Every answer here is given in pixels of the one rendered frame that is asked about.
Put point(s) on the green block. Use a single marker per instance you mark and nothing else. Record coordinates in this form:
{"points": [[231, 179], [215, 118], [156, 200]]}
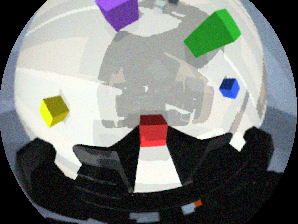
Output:
{"points": [[196, 44], [219, 29]]}

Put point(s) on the purple cube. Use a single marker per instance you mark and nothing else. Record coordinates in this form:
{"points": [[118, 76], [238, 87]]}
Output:
{"points": [[119, 13]]}

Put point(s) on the red block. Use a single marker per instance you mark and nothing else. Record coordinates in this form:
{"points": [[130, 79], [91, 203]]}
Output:
{"points": [[153, 129]]}

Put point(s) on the yellow cube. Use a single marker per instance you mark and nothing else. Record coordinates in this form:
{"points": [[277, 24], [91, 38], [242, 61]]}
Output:
{"points": [[53, 109]]}

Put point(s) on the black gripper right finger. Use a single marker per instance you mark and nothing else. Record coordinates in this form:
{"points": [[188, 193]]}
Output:
{"points": [[188, 152]]}

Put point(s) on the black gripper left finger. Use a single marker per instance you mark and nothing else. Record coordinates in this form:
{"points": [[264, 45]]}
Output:
{"points": [[122, 156]]}

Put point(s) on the small blue block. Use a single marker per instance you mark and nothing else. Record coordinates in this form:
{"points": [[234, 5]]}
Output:
{"points": [[229, 87]]}

